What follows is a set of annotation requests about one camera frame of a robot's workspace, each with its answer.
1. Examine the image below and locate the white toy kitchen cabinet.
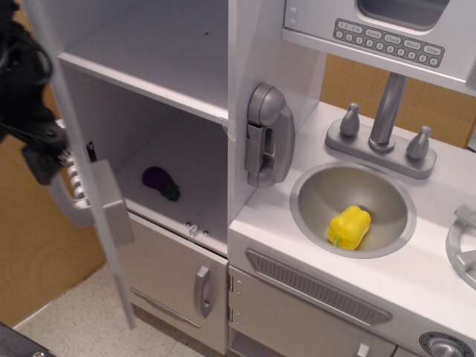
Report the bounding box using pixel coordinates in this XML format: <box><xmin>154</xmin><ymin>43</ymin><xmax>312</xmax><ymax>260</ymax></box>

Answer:
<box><xmin>59</xmin><ymin>1</ymin><xmax>475</xmax><ymax>356</ymax></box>

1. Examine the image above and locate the silver toy faucet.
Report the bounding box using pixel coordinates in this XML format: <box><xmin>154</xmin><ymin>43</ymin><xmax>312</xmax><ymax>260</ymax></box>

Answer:
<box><xmin>325</xmin><ymin>72</ymin><xmax>437</xmax><ymax>179</ymax></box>

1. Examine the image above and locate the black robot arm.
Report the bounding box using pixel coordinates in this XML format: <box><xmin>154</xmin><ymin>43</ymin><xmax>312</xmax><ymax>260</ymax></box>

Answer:
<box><xmin>1</xmin><ymin>1</ymin><xmax>69</xmax><ymax>185</ymax></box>

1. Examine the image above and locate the white toy microwave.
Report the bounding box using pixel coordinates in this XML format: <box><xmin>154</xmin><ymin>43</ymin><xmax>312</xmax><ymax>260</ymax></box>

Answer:
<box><xmin>282</xmin><ymin>1</ymin><xmax>475</xmax><ymax>95</ymax></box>

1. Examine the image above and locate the wooden board panel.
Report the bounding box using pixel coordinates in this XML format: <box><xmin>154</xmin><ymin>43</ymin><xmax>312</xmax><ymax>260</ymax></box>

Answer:
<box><xmin>0</xmin><ymin>0</ymin><xmax>107</xmax><ymax>328</ymax></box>

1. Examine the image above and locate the silver toy wall phone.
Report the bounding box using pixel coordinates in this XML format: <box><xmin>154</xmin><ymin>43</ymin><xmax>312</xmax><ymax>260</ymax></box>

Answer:
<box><xmin>245</xmin><ymin>83</ymin><xmax>295</xmax><ymax>188</ymax></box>

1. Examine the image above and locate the black case corner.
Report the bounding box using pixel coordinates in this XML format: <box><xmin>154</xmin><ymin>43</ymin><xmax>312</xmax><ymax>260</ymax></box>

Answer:
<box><xmin>1</xmin><ymin>323</ymin><xmax>57</xmax><ymax>357</ymax></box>

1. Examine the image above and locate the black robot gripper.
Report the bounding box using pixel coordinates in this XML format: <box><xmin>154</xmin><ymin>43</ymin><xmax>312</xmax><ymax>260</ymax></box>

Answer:
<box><xmin>1</xmin><ymin>81</ymin><xmax>69</xmax><ymax>185</ymax></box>

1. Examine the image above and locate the silver oven knob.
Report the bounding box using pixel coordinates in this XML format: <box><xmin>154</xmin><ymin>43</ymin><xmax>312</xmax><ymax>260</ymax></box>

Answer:
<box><xmin>419</xmin><ymin>332</ymin><xmax>475</xmax><ymax>357</ymax></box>

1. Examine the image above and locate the silver round sink bowl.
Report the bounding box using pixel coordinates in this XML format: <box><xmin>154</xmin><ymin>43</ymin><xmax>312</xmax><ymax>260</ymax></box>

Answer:
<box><xmin>290</xmin><ymin>163</ymin><xmax>417</xmax><ymax>258</ymax></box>

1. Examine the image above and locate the white toy oven door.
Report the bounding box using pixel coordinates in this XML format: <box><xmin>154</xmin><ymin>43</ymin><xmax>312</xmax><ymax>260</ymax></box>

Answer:
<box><xmin>228</xmin><ymin>267</ymin><xmax>396</xmax><ymax>356</ymax></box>

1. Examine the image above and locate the white toy freezer door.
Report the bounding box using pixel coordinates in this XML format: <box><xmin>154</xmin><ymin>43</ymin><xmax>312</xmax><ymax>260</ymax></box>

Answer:
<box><xmin>118</xmin><ymin>213</ymin><xmax>228</xmax><ymax>353</ymax></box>

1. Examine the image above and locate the silver freezer door handle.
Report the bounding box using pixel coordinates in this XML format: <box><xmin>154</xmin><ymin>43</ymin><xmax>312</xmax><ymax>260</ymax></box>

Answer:
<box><xmin>193</xmin><ymin>266</ymin><xmax>212</xmax><ymax>318</ymax></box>

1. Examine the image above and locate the silver stove burner ring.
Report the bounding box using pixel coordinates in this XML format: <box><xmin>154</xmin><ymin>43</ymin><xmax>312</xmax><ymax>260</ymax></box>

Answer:
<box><xmin>445</xmin><ymin>204</ymin><xmax>476</xmax><ymax>291</ymax></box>

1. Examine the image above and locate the purple toy eggplant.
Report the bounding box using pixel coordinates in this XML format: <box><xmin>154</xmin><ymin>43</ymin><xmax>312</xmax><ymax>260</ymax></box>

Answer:
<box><xmin>141</xmin><ymin>166</ymin><xmax>181</xmax><ymax>202</ymax></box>

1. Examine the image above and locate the silver oven vent panel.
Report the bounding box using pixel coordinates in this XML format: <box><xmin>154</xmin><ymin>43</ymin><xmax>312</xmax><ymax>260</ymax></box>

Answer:
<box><xmin>245</xmin><ymin>248</ymin><xmax>393</xmax><ymax>327</ymax></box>

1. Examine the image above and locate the silver fridge door handle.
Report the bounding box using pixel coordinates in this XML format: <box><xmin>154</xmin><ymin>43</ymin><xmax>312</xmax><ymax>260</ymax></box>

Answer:
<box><xmin>47</xmin><ymin>118</ymin><xmax>94</xmax><ymax>228</ymax></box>

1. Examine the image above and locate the yellow toy bell pepper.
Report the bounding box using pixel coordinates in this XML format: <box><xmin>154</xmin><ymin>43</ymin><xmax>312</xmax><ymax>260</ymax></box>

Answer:
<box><xmin>327</xmin><ymin>205</ymin><xmax>372</xmax><ymax>250</ymax></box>

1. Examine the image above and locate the white toy fridge door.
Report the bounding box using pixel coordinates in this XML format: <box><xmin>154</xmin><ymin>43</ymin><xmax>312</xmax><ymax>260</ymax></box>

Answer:
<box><xmin>23</xmin><ymin>1</ymin><xmax>136</xmax><ymax>329</ymax></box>

